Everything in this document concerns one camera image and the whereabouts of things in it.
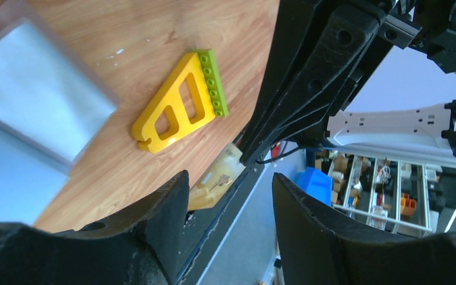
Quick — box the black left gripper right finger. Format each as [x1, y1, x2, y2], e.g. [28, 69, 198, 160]
[272, 173, 456, 284]

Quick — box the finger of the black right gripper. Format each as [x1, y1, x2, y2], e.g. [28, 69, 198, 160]
[240, 1, 331, 151]
[240, 4, 392, 165]

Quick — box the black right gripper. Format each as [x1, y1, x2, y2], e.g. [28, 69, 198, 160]
[378, 1, 456, 74]

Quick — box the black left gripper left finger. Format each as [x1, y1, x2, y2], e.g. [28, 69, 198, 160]
[0, 171, 189, 284]

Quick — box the pink leather card holder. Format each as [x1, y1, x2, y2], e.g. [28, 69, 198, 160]
[0, 1, 119, 225]

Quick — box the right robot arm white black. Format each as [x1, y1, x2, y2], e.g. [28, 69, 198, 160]
[240, 1, 456, 165]

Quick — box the blue plastic object below table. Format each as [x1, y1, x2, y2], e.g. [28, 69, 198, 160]
[294, 167, 333, 206]

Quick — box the green toy brick strip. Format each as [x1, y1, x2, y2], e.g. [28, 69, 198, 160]
[192, 49, 229, 117]

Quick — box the white storage shelf background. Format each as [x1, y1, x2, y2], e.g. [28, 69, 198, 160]
[316, 150, 456, 238]

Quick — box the yellow triangular toy block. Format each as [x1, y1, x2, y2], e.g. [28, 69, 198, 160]
[131, 52, 216, 153]

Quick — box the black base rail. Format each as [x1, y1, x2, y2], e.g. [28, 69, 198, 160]
[175, 134, 284, 285]

